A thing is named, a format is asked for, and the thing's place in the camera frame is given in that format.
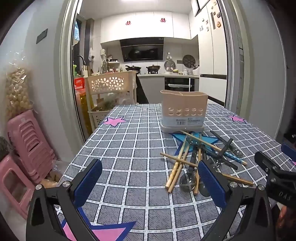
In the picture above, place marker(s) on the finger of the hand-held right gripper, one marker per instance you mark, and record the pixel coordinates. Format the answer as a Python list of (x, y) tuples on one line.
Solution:
[(266, 162), (289, 151)]

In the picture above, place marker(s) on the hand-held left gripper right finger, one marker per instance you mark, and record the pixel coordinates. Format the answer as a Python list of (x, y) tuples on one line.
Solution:
[(211, 183)]

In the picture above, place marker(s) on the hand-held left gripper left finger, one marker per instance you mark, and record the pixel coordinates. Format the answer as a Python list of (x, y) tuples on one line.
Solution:
[(89, 180)]

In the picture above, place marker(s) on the wooden chopstick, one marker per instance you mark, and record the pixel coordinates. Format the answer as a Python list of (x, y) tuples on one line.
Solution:
[(174, 183), (196, 183), (171, 157), (169, 179), (209, 145)]

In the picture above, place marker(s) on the beige plastic utensil holder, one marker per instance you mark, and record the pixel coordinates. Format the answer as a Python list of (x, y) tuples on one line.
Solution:
[(182, 102)]

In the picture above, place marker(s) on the grey checked star tablecloth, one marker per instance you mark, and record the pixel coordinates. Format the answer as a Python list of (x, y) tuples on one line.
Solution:
[(129, 143)]

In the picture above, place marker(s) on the yellow cooking oil bottle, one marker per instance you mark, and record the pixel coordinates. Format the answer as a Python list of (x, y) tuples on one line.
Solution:
[(85, 111)]

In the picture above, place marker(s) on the stack of pink plastic stools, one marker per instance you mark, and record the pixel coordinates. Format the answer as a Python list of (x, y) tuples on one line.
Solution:
[(30, 143)]

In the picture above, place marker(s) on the single pink stool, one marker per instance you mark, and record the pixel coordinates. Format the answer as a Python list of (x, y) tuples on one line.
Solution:
[(13, 183)]

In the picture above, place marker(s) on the red plastic basket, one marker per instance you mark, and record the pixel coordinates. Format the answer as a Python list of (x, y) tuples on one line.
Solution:
[(79, 83)]

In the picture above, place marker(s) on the beige flower-cutout storage rack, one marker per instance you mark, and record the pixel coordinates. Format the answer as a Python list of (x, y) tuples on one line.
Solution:
[(111, 83)]

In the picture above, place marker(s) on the built-in black oven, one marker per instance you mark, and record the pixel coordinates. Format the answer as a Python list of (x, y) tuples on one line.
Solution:
[(179, 83)]

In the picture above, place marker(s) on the clear bag of beige balls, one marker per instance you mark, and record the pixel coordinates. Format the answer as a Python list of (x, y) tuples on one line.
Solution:
[(18, 92)]

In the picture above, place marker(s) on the white refrigerator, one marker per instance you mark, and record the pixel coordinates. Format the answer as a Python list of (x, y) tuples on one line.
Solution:
[(211, 58)]

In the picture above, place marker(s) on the black wok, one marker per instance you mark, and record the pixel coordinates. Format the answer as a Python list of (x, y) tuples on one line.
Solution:
[(133, 68)]

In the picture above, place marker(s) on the black kitchen faucet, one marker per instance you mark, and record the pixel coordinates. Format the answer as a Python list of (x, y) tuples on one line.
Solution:
[(81, 59)]

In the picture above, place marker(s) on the round dark hanging pan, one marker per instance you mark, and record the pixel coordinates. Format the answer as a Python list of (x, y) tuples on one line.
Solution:
[(189, 60)]

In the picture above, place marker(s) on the white hanging bag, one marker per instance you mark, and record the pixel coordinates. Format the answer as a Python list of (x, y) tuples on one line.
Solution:
[(91, 55)]

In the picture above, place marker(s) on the black cooking pot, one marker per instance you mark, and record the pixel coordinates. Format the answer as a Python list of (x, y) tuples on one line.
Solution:
[(153, 68)]

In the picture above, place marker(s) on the black range hood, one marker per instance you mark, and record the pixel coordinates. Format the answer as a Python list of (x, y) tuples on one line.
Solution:
[(142, 49)]

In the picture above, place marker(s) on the white upper kitchen cabinets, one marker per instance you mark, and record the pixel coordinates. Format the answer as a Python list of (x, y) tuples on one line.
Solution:
[(143, 25)]

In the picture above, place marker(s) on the grey sliding door frame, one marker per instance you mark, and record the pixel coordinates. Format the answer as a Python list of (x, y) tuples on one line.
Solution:
[(67, 69)]

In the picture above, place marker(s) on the dark wall switch panel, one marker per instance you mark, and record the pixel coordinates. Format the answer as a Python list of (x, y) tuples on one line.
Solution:
[(42, 36)]

